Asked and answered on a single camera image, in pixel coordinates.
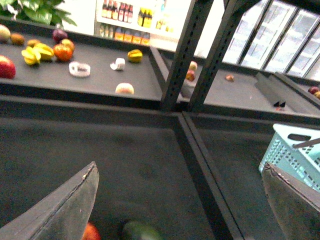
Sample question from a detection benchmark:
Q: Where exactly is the dark fruit far right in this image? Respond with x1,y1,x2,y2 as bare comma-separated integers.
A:
308,86,320,95

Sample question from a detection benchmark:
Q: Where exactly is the dark purple fruit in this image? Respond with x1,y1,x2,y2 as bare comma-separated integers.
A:
52,29,68,44

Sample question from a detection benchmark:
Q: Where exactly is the brown kiwi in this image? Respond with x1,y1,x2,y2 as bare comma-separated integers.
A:
10,33,25,46

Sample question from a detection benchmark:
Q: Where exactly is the red yellow apple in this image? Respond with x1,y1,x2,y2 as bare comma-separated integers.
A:
60,38,75,53

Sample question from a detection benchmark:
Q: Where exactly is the yellow starfruit front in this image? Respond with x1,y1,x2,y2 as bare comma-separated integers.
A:
21,46,41,66

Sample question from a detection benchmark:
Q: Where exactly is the red apple near front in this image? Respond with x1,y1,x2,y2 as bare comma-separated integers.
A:
82,222,101,240

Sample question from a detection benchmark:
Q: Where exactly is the brown fruit on right tray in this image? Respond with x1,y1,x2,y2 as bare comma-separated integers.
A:
225,74,235,82

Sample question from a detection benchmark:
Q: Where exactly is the pale peach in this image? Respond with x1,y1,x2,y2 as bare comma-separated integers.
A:
115,82,135,95

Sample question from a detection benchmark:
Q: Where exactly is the small yellow-brown fruit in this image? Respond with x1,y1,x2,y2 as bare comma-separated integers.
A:
27,39,41,48

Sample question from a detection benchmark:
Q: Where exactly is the orange persimmon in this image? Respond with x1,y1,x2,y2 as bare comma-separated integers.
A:
53,44,73,62

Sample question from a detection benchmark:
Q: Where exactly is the white shelf with bottles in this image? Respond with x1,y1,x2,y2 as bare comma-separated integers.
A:
95,0,180,49

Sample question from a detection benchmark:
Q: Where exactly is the black metal shelf post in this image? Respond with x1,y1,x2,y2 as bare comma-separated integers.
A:
161,0,214,112
187,0,259,112

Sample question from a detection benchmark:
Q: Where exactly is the black metal shelf post rear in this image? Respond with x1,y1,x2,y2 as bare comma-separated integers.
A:
187,0,259,112

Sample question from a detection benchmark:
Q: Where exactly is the light blue plastic basket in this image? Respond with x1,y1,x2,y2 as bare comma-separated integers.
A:
258,123,320,192

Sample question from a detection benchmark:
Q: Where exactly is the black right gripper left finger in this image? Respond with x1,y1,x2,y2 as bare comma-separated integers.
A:
0,161,100,240

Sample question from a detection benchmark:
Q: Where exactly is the red apple on right tray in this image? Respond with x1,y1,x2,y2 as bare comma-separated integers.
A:
185,69,196,82

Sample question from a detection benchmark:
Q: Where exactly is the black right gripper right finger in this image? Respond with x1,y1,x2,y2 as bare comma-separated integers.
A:
261,162,320,240

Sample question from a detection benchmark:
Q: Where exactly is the white foam net sleeve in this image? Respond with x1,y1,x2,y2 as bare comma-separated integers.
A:
110,58,126,71

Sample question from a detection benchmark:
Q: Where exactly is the yellow starfruit rear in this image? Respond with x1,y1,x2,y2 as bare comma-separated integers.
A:
33,42,55,61

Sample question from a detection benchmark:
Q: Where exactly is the peach on right tray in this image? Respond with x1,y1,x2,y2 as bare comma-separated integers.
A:
188,61,198,72

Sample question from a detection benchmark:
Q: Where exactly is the green potted plant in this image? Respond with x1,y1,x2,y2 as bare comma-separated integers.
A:
0,0,77,27

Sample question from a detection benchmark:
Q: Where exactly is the white foam net ring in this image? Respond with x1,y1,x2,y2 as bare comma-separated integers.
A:
68,61,91,78

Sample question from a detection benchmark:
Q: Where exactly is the yellow starfruit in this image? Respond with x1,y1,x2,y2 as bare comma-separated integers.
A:
21,46,41,66
33,42,55,61
127,49,143,63

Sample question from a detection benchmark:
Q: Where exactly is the yellow starfruit far right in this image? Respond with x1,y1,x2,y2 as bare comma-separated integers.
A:
127,49,143,63

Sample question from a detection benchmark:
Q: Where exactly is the large red apple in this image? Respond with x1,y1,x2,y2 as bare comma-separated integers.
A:
0,55,16,79

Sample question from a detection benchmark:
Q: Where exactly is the green avocado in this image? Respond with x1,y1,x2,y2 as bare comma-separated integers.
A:
120,220,164,240

